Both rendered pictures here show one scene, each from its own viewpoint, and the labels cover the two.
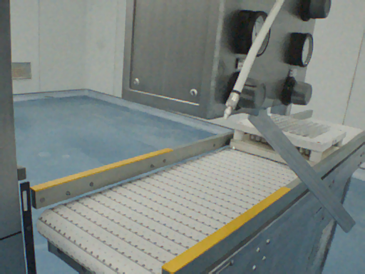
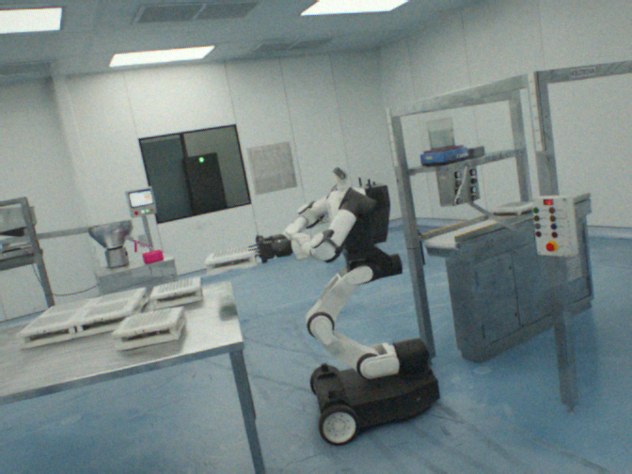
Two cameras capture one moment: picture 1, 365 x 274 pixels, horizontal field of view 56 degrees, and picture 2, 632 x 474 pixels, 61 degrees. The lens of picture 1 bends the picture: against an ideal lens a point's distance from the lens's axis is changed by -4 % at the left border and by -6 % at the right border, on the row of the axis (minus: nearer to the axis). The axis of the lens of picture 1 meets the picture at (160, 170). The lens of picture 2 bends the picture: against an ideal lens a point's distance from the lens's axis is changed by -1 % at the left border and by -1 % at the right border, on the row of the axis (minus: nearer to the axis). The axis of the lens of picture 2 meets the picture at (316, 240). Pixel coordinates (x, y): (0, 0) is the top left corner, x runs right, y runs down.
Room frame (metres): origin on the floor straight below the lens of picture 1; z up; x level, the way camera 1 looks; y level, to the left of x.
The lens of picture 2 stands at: (-2.74, -0.35, 1.44)
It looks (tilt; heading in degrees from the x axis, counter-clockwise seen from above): 9 degrees down; 21
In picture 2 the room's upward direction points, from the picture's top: 10 degrees counter-clockwise
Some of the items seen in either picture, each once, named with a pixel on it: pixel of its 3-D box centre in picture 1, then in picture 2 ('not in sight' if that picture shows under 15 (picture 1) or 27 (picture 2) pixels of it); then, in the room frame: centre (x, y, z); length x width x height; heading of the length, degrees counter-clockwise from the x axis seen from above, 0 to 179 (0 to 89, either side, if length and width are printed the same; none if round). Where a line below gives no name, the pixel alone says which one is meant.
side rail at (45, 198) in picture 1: (239, 135); (495, 214); (1.00, -0.22, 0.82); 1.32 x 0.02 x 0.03; 141
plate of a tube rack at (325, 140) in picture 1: (291, 130); (514, 207); (0.95, -0.35, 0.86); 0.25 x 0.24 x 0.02; 51
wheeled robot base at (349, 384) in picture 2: not in sight; (372, 376); (-0.09, 0.47, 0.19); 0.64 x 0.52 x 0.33; 114
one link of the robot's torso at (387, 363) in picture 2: not in sight; (376, 360); (-0.08, 0.44, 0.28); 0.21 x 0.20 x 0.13; 114
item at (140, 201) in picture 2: not in sight; (146, 223); (1.31, 2.77, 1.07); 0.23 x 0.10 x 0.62; 136
